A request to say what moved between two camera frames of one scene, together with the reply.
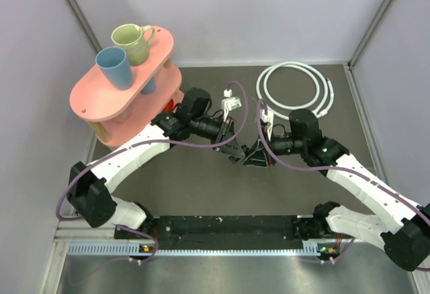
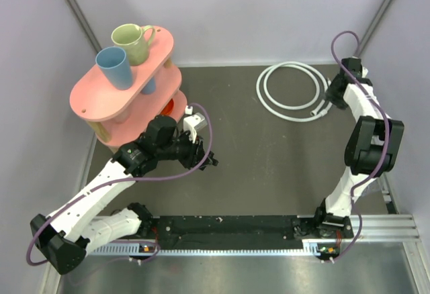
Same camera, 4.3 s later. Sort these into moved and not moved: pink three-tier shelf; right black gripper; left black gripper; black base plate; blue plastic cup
Moved: right black gripper; left black gripper
Not moved: black base plate; pink three-tier shelf; blue plastic cup
